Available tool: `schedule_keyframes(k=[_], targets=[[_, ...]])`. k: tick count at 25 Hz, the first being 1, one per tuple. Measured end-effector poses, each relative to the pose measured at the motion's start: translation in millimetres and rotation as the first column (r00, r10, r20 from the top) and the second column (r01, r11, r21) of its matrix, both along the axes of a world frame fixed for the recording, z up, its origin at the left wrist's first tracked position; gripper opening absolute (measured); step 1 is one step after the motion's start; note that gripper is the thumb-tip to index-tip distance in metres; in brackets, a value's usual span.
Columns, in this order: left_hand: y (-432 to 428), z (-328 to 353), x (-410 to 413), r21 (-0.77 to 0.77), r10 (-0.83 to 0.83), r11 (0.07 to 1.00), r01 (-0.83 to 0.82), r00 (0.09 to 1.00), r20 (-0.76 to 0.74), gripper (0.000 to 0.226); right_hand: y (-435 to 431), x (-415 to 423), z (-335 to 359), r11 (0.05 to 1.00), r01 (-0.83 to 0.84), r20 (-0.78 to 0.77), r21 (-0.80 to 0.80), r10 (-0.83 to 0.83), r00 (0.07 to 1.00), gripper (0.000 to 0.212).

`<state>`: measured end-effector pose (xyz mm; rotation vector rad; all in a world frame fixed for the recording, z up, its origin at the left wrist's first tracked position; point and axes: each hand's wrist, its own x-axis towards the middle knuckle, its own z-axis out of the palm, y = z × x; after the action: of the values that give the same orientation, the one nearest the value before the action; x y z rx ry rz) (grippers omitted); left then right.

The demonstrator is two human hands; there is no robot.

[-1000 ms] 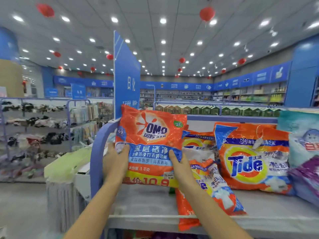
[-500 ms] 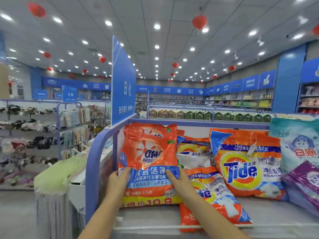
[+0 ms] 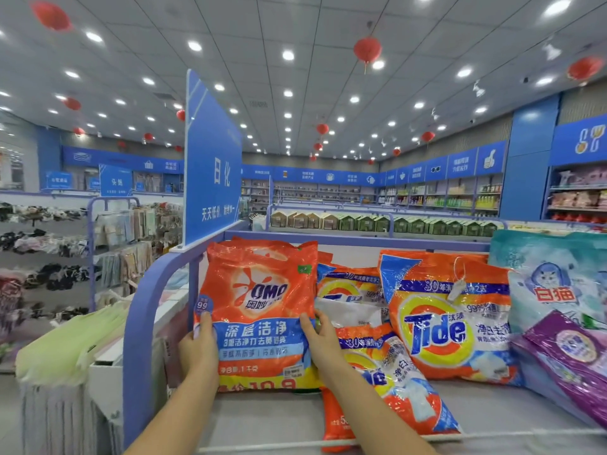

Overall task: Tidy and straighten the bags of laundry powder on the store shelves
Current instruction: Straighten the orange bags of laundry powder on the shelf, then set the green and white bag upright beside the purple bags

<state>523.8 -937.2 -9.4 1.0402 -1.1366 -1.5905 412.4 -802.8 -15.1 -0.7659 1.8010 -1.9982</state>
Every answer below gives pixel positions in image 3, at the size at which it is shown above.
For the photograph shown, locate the purple detergent bag white label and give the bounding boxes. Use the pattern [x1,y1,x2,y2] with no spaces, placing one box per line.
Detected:
[510,310,607,430]

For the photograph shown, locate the wall rack with pink goods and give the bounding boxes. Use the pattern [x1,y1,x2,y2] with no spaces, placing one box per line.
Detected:
[545,164,607,226]

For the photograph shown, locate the far wall racks with goods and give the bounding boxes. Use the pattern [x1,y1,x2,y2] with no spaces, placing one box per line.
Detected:
[242,175,504,219]

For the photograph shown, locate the row of green boxes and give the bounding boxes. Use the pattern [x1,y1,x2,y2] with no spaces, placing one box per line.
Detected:
[270,211,504,238]

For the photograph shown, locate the grey shelf with blue frame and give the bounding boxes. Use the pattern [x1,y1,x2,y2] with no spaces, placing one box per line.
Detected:
[123,227,607,455]

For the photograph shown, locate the ceiling spotlights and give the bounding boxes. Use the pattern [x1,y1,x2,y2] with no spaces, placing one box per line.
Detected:
[0,0,570,138]

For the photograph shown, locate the white grey detergent bag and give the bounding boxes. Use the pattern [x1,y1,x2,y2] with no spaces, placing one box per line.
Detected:
[317,298,385,328]

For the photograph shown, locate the blue wall sign band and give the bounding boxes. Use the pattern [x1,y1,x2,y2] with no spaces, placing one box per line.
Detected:
[61,140,508,188]

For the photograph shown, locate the small blue hanging sign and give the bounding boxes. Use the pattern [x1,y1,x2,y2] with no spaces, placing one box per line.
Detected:
[99,164,134,197]

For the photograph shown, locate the person's right hand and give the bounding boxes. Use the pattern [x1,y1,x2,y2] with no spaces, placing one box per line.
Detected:
[298,310,354,385]

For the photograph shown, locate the person's right forearm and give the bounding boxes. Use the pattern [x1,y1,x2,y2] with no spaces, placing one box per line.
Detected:
[322,369,438,455]

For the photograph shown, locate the blue aisle sign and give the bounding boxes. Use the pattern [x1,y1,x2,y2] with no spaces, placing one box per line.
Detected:
[185,71,243,245]

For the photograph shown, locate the small orange detergent bag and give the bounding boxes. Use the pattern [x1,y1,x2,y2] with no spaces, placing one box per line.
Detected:
[194,238,321,392]

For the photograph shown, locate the hanging red lanterns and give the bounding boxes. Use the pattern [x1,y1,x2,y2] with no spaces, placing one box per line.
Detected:
[33,0,603,162]

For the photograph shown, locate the pale green flat packages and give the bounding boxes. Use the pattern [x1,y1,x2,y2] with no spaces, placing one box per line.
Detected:
[14,296,134,387]

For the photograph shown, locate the large orange detergent bag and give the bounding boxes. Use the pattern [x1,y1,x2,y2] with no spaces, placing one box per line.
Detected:
[379,251,523,387]
[316,265,385,304]
[321,322,463,454]

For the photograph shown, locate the teal detergent bag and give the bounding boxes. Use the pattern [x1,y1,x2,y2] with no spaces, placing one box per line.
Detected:
[488,230,607,337]

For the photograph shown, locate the blue sign with utensil icons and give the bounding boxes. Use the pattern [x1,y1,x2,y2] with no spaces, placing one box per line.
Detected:
[550,113,607,167]

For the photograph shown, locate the display rack with packaged goods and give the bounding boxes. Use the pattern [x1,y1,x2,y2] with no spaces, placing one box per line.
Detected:
[0,194,186,375]

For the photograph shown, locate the person's left forearm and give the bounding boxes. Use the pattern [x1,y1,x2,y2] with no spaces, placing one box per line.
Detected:
[123,369,221,455]

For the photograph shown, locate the person's left hand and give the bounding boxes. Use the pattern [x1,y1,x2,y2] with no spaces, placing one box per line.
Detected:
[178,312,221,385]

